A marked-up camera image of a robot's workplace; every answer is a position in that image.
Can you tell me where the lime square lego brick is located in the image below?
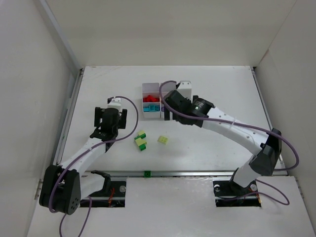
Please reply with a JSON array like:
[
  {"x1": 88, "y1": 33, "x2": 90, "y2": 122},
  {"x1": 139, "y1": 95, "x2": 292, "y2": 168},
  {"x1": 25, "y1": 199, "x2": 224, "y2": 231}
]
[{"x1": 158, "y1": 136, "x2": 168, "y2": 145}]

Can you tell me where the teal rounded lego brick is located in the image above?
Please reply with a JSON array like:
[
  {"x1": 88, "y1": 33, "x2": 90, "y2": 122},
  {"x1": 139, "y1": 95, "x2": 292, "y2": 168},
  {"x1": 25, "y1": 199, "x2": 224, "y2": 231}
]
[{"x1": 149, "y1": 105, "x2": 160, "y2": 112}]

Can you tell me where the green and lime lego cluster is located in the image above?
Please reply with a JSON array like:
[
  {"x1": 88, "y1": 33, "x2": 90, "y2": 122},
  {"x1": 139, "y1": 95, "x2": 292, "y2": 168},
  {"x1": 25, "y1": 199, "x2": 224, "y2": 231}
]
[{"x1": 134, "y1": 130, "x2": 147, "y2": 151}]

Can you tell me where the red rounded lego brick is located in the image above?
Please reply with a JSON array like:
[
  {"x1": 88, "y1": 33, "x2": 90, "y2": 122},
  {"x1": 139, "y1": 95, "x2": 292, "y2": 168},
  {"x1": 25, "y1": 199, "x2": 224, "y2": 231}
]
[{"x1": 143, "y1": 95, "x2": 151, "y2": 103}]

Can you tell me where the green lego brick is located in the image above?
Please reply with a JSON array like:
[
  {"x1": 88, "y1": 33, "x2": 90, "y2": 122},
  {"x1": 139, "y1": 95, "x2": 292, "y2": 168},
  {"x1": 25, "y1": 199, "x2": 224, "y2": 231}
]
[{"x1": 144, "y1": 171, "x2": 151, "y2": 178}]

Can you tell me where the red round lego piece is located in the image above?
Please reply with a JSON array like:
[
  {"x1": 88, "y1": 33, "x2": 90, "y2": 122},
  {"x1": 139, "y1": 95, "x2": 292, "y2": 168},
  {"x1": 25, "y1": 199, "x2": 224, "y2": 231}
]
[{"x1": 151, "y1": 97, "x2": 160, "y2": 102}]

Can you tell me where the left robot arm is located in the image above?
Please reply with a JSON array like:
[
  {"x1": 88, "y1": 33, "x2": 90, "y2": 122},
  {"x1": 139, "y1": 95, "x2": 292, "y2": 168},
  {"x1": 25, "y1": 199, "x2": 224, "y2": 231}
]
[{"x1": 39, "y1": 107, "x2": 127, "y2": 215}]

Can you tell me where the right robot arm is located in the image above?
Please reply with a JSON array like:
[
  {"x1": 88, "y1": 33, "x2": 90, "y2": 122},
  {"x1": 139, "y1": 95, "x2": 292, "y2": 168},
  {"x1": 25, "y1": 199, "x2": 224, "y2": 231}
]
[{"x1": 163, "y1": 90, "x2": 282, "y2": 196}]

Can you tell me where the left white divided container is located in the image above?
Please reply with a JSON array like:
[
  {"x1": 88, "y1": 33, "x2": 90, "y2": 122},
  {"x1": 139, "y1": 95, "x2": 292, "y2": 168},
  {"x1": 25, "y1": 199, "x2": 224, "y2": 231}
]
[{"x1": 142, "y1": 82, "x2": 160, "y2": 119}]

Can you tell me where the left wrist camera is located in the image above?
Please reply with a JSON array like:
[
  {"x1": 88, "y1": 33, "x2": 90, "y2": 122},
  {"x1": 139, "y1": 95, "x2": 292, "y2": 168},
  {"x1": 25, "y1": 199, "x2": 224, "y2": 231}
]
[{"x1": 107, "y1": 97, "x2": 121, "y2": 111}]

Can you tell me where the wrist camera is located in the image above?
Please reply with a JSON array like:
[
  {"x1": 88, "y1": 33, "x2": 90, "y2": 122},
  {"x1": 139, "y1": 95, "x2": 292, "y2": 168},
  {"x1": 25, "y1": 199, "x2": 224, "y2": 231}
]
[
  {"x1": 176, "y1": 80, "x2": 192, "y2": 100},
  {"x1": 107, "y1": 97, "x2": 121, "y2": 111}
]

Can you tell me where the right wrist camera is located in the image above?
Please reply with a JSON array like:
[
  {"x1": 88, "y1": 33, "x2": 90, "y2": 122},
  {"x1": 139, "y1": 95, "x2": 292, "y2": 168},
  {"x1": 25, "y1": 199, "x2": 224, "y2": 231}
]
[{"x1": 176, "y1": 80, "x2": 192, "y2": 100}]

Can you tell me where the aluminium rail front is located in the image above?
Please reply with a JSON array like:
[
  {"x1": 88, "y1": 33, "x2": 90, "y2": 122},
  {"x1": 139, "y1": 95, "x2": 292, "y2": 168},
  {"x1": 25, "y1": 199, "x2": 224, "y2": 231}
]
[{"x1": 106, "y1": 170, "x2": 234, "y2": 177}]

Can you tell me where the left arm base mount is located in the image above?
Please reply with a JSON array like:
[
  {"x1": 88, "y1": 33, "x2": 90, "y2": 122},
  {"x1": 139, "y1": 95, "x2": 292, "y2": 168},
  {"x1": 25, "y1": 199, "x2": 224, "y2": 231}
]
[{"x1": 90, "y1": 181, "x2": 126, "y2": 208}]

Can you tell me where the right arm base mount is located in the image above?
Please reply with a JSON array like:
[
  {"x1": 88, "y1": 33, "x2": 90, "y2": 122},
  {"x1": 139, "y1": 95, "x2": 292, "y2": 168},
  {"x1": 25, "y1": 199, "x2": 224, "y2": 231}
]
[{"x1": 213, "y1": 180, "x2": 261, "y2": 207}]

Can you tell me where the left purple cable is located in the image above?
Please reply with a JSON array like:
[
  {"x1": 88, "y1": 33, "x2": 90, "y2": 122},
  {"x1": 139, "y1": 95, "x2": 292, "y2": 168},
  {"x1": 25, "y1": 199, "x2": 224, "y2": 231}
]
[{"x1": 48, "y1": 95, "x2": 139, "y2": 237}]

